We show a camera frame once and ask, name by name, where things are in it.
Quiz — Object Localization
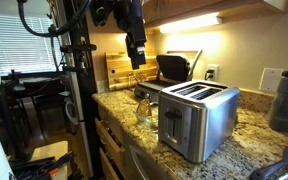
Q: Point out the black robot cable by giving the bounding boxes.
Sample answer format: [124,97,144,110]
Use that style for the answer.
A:
[16,0,92,64]

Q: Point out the white wall outlet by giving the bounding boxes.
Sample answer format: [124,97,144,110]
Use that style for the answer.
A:
[205,63,220,82]

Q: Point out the clear glass bowl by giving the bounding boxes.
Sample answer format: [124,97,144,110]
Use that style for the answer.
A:
[132,99,160,133]

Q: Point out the dark dining table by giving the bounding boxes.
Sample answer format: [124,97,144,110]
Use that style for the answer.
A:
[0,71,72,101]

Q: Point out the dark grey water bottle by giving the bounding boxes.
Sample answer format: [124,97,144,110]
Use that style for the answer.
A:
[268,64,288,134]

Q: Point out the wooden wall cabinet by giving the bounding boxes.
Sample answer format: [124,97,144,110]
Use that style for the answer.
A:
[142,0,288,29]

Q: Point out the wooden cutting board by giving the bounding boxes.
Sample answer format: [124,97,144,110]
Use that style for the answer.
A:
[104,51,159,92]

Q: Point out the brown bread slice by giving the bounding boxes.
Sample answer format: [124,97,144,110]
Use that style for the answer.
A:
[136,98,153,118]

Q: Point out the stainless steel two-slot toaster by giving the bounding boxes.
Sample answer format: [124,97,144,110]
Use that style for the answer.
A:
[157,79,241,164]

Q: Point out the black clamp bracket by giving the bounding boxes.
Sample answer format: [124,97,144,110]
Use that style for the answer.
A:
[62,65,89,76]
[59,43,98,54]

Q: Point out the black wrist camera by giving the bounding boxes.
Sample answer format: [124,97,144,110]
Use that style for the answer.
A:
[89,0,116,28]

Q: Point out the white blank wall plate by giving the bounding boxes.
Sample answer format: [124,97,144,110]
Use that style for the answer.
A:
[259,67,284,94]

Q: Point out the black vertical stand pole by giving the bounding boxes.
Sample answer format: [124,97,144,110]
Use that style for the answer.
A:
[62,0,105,179]

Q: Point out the under-cabinet strip light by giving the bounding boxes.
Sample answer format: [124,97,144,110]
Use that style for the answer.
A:
[158,12,223,34]

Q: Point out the glass bowl rim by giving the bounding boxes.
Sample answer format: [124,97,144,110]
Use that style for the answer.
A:
[128,144,152,180]

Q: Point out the dark wooden chair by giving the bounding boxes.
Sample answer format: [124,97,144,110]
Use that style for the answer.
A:
[33,91,72,134]

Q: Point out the black contact grill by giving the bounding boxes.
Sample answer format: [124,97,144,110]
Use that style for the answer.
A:
[133,49,204,103]

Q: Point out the white window blinds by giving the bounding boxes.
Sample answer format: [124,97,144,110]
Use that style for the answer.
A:
[0,13,63,76]

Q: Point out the black tripod stand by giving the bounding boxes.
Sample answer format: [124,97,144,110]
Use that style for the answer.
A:
[0,69,32,161]

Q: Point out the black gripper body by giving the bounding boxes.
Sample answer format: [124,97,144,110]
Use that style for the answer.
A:
[113,0,148,43]

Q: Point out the wooden cabinet drawer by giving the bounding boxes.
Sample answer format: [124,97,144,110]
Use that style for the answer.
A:
[94,118,126,168]
[98,147,121,180]
[97,104,126,144]

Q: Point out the black tools pile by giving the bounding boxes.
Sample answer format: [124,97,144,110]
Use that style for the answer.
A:
[9,151,76,180]

